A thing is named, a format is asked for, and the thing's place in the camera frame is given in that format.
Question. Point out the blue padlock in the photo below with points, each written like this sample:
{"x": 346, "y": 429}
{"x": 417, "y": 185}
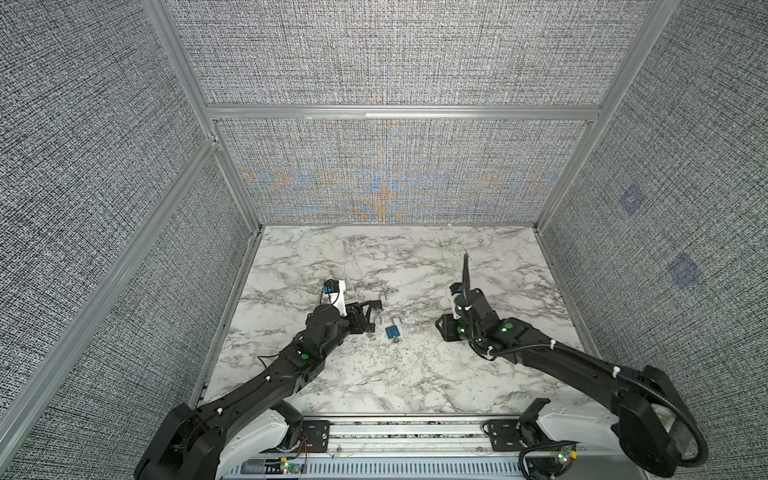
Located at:
{"x": 393, "y": 332}

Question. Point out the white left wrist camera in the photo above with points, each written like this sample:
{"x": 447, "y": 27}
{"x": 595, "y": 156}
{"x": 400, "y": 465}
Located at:
{"x": 333, "y": 293}

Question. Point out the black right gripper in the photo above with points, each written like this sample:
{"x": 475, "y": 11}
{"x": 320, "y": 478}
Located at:
{"x": 446, "y": 327}

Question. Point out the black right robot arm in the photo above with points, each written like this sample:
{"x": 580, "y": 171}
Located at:
{"x": 654, "y": 426}

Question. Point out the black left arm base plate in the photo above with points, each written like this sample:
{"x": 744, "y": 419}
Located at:
{"x": 310, "y": 435}

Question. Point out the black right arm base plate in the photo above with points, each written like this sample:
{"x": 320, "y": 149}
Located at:
{"x": 515, "y": 435}

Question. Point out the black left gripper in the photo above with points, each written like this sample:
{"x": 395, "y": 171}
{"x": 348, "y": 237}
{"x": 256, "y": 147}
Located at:
{"x": 356, "y": 317}

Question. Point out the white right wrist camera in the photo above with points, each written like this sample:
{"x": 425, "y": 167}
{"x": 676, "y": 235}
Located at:
{"x": 458, "y": 302}

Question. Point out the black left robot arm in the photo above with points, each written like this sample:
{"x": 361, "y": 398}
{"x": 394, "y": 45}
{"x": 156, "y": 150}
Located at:
{"x": 208, "y": 441}

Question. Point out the aluminium front frame rail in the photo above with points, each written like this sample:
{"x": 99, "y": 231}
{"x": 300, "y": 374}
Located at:
{"x": 444, "y": 447}

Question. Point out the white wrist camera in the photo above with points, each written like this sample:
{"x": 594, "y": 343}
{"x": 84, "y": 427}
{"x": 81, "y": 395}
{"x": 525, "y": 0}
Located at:
{"x": 458, "y": 302}
{"x": 333, "y": 293}

